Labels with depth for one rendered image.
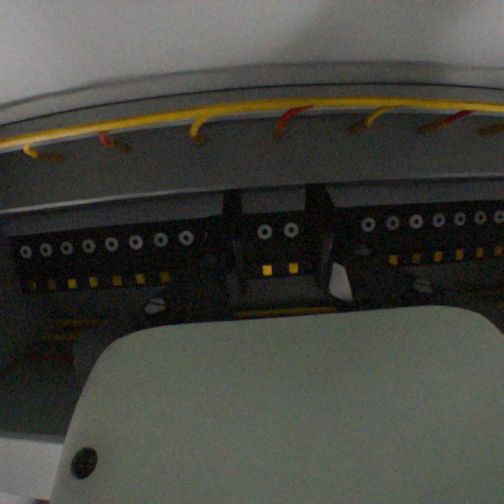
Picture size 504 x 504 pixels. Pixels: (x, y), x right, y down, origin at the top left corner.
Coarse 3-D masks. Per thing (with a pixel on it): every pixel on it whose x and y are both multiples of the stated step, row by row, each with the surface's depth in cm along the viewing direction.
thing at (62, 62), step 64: (0, 0) 3; (64, 0) 3; (128, 0) 3; (192, 0) 3; (256, 0) 3; (320, 0) 3; (384, 0) 3; (448, 0) 3; (0, 64) 4; (64, 64) 4; (128, 64) 5; (192, 64) 5; (256, 64) 5; (320, 64) 6; (384, 64) 6; (448, 64) 5; (256, 192) 21; (384, 192) 21; (448, 192) 21
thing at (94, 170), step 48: (336, 96) 6; (384, 96) 6; (0, 144) 6; (48, 144) 7; (96, 144) 7; (144, 144) 7; (192, 144) 7; (240, 144) 7; (288, 144) 7; (336, 144) 7; (384, 144) 7; (432, 144) 7; (480, 144) 7; (0, 192) 8; (48, 192) 8; (96, 192) 8; (144, 192) 8
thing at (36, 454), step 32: (64, 320) 27; (96, 320) 27; (32, 352) 27; (64, 352) 27; (0, 384) 21; (32, 384) 21; (64, 384) 21; (0, 416) 17; (32, 416) 18; (64, 416) 18; (0, 448) 12; (32, 448) 12; (0, 480) 12; (32, 480) 12
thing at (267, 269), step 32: (128, 224) 22; (160, 224) 22; (192, 224) 22; (256, 224) 22; (352, 224) 22; (384, 224) 22; (448, 224) 22; (480, 224) 22; (32, 256) 22; (64, 256) 22; (96, 256) 22; (128, 256) 22; (160, 256) 22; (256, 256) 23; (288, 256) 23; (384, 256) 22; (416, 256) 22; (448, 256) 22; (480, 256) 22; (32, 288) 23; (64, 288) 23; (96, 288) 23
